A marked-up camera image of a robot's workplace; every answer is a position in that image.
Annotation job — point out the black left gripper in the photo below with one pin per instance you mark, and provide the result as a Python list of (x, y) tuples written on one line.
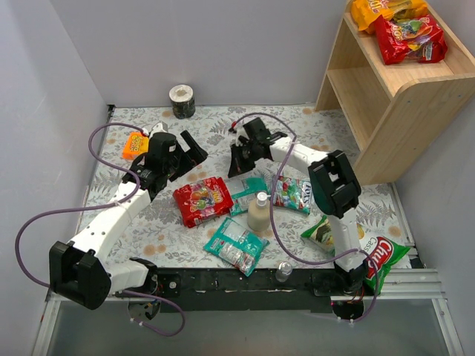
[(182, 158)]

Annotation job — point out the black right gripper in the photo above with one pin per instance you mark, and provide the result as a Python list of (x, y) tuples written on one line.
[(244, 155)]

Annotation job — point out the red candy bag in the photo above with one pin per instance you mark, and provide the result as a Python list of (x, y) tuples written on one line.
[(420, 39), (203, 200)]

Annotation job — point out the orange candy bag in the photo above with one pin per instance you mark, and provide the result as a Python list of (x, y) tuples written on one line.
[(365, 12)]

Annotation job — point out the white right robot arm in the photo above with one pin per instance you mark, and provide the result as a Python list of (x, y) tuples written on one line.
[(334, 185)]

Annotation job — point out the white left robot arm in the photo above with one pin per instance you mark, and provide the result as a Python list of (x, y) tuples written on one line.
[(77, 268)]

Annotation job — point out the Fox's candy bag front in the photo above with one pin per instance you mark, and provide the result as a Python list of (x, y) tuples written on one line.
[(294, 194)]

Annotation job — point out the teal candy bag near edge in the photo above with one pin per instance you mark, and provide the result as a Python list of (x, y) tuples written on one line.
[(237, 246)]

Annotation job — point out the wooden shelf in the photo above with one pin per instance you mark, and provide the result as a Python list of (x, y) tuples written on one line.
[(394, 111)]

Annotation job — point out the floral table mat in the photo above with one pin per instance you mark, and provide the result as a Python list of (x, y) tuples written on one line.
[(333, 181)]

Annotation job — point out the teal Fox's bag back side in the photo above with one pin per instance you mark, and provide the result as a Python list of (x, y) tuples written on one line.
[(243, 191)]

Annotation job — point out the beige pump soap bottle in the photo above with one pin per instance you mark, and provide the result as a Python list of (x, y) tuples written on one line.
[(258, 216)]

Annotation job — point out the orange snack box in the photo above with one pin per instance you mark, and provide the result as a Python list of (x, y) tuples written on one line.
[(136, 144)]

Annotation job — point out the tape roll dark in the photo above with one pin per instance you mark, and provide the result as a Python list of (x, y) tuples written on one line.
[(182, 101)]

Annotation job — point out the clear small bottle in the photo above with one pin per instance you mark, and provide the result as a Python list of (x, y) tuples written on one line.
[(283, 271)]

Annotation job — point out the green cassava chips bag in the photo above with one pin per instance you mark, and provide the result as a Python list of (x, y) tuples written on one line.
[(383, 251)]

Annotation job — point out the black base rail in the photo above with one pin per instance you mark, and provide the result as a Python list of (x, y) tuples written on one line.
[(229, 290)]

